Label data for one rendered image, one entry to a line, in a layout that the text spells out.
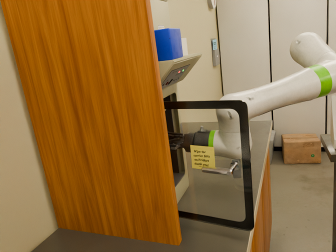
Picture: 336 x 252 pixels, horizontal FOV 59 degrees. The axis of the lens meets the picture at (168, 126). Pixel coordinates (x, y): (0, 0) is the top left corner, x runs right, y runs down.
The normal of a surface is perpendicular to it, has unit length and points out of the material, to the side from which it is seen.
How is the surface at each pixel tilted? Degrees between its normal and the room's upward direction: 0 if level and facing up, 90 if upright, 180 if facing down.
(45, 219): 90
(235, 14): 90
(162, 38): 90
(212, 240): 0
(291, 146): 87
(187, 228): 0
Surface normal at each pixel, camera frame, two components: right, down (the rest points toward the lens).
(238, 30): -0.37, 0.29
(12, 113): 0.92, -0.02
